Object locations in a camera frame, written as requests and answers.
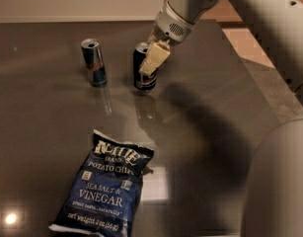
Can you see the slim redbull can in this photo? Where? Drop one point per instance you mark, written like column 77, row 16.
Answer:
column 93, row 58

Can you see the dark blue pepsi can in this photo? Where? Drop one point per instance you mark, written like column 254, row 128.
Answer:
column 141, row 79

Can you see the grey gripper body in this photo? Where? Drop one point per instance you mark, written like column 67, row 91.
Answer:
column 170, row 26

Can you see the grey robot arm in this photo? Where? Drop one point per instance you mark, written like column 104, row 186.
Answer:
column 273, row 204

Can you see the blue kettle chips bag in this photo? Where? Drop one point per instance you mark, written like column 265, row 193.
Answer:
column 106, row 191

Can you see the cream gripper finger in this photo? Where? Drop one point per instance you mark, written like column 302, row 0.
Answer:
column 151, row 37
column 157, row 53

